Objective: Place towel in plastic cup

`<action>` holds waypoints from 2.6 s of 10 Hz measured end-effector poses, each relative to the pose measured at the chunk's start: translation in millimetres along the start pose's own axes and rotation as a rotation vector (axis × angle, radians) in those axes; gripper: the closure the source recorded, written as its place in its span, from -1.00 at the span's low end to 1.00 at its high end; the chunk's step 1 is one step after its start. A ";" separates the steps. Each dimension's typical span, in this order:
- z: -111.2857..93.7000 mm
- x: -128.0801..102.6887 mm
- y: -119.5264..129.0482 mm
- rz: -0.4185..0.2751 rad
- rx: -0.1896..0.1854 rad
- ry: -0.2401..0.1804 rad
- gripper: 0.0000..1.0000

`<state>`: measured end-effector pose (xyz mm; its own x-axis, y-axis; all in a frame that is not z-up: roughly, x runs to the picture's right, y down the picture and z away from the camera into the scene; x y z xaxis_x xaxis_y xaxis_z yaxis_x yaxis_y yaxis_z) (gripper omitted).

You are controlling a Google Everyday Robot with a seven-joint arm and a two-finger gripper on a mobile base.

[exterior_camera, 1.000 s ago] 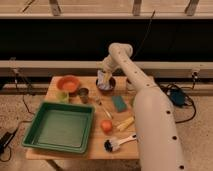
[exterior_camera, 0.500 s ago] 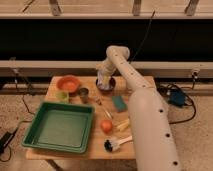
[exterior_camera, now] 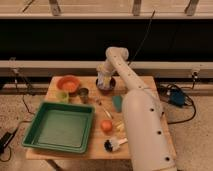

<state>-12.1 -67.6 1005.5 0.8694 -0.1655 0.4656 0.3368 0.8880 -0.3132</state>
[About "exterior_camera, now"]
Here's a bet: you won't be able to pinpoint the blue device with cables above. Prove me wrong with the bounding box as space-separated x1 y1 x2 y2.
169 90 185 107

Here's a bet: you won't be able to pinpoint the dark metal cup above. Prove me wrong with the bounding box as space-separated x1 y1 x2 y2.
78 88 89 104

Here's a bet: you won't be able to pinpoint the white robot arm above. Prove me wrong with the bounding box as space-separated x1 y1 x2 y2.
96 47 177 171

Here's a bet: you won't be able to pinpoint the yellow corn cob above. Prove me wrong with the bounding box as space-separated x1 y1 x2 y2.
116 122 124 131

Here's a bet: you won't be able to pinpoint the black hanging cable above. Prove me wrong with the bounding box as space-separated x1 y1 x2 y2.
128 9 156 66

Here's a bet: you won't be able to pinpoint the green plastic tray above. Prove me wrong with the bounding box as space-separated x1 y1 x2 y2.
22 102 95 154

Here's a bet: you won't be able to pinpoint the black power adapter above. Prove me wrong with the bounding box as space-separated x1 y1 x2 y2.
0 132 14 154

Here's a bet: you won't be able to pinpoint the green plastic cup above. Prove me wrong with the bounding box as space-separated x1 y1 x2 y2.
56 91 69 103

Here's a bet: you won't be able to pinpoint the teal sponge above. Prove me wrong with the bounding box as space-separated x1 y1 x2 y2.
112 95 122 112

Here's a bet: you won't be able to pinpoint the dark brown bowl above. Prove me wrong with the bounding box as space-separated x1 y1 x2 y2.
95 77 116 94

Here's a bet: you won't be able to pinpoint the white blue towel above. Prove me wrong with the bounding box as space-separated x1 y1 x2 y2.
97 72 108 88

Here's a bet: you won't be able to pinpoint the yellow gripper fingers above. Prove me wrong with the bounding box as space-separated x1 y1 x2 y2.
102 76 111 86

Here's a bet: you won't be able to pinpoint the white dish brush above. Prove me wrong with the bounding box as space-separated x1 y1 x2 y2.
104 137 127 152

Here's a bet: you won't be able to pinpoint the orange fruit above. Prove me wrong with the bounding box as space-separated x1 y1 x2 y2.
100 120 113 133

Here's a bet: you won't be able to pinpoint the wooden table board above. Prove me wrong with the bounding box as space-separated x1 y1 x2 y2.
25 75 178 161

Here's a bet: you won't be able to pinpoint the orange bowl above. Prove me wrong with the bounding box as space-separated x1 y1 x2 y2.
57 75 80 93

